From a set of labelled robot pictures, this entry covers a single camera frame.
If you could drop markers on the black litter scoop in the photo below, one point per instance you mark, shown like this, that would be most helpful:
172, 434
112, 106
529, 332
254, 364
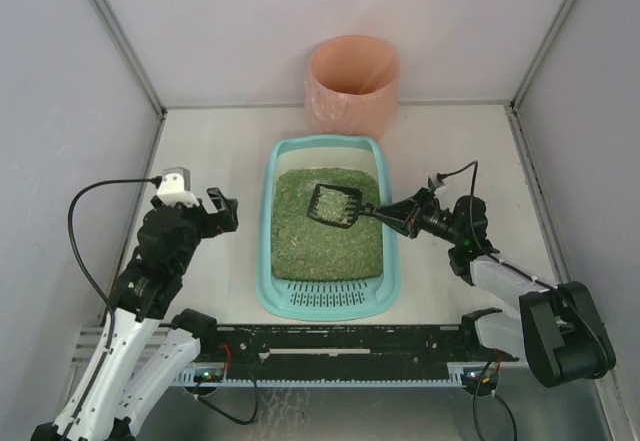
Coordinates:
341, 207

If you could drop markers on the green cat litter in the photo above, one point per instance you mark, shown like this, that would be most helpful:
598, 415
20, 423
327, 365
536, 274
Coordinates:
303, 249

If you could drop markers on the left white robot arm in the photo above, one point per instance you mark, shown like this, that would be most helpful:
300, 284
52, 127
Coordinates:
115, 395

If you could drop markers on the teal plastic litter box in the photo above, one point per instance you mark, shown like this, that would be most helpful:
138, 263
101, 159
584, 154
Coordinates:
326, 301

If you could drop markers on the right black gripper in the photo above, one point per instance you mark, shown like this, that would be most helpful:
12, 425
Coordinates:
412, 216

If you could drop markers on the pink lined trash bin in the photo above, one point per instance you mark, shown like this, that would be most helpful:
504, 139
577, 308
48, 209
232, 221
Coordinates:
352, 87

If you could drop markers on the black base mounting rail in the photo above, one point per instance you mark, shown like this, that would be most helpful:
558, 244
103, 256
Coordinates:
363, 352

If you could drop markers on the white slotted cable duct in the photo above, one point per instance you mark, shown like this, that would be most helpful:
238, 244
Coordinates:
455, 377

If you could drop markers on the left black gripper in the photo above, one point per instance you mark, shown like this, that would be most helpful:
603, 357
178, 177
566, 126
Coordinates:
214, 215

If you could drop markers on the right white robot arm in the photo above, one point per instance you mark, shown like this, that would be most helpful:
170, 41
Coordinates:
557, 329

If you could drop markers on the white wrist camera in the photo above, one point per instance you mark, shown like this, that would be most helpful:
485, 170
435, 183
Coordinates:
174, 189
436, 181

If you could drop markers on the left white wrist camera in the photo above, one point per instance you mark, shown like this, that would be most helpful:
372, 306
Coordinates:
174, 189

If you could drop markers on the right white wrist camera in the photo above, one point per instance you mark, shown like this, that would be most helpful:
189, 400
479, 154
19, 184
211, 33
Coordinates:
436, 181

